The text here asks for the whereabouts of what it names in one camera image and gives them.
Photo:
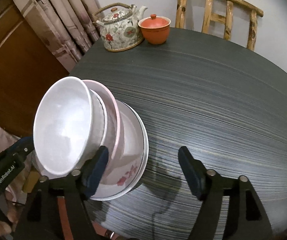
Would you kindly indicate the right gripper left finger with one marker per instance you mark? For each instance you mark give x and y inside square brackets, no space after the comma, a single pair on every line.
[90,175]

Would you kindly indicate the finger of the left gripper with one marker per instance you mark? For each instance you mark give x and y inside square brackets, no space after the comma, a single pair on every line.
[23,147]

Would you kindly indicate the floral ceramic teapot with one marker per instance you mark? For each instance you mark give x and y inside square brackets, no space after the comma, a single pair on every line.
[119,26]

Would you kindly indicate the pink ceramic bowl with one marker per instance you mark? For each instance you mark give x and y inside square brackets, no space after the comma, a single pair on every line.
[113,130]

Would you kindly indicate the white bowl blue dog print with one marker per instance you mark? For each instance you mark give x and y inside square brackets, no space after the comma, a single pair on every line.
[99,123]

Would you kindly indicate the small plate pink flowers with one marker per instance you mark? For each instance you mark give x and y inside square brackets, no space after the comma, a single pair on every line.
[126,154]

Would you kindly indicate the brown wooden door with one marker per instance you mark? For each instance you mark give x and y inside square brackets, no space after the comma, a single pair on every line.
[27,70]

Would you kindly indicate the large plate pink flowers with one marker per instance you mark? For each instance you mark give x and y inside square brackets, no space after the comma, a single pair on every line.
[136,159]

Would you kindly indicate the orange lidded tea cup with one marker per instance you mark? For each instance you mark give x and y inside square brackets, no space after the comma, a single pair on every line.
[155,29]

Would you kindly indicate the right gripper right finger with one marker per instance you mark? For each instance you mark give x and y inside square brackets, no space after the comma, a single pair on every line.
[199,179]

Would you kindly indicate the beige patterned curtain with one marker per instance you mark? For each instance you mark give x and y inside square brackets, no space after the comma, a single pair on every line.
[66,27]

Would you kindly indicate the white bowl pink rabbit print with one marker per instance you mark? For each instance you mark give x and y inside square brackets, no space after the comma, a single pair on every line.
[62,125]

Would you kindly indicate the bamboo wooden chair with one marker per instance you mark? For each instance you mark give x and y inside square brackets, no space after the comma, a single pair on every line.
[226,20]

